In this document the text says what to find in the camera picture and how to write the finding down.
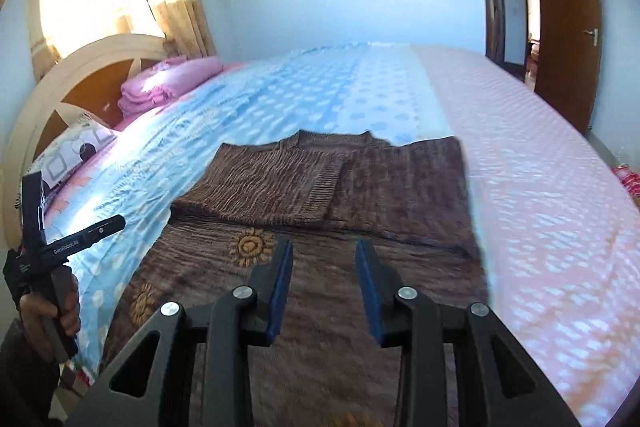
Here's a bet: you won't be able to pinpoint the person's left forearm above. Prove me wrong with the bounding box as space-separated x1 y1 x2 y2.
0 321 62 427

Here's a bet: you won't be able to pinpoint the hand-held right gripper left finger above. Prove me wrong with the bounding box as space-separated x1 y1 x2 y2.
65 238 295 427

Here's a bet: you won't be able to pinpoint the brown knitted sweater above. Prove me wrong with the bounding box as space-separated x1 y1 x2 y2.
172 129 488 264

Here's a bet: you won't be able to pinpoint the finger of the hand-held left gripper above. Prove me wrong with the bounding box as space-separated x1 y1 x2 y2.
20 171 48 258
42 214 127 264

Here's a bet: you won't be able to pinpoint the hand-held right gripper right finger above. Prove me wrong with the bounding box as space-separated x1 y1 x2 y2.
355 237 582 427

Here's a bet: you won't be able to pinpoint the bed with dotted quilt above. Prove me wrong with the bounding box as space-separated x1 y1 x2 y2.
42 42 640 427

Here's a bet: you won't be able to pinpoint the red striped cloth pile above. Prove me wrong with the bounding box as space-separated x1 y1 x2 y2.
612 164 640 208

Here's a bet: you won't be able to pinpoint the person's left hand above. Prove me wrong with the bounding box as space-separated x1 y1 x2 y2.
19 271 82 350

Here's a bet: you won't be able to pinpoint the patterned pillow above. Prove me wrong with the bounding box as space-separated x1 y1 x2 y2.
25 119 118 208

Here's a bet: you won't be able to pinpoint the pink pillows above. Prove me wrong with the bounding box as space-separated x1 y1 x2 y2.
119 57 224 118

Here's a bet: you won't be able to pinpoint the brown wooden door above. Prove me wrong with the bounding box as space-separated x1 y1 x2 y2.
529 0 602 138

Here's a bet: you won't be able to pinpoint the wooden headboard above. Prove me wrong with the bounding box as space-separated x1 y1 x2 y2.
0 33 176 248

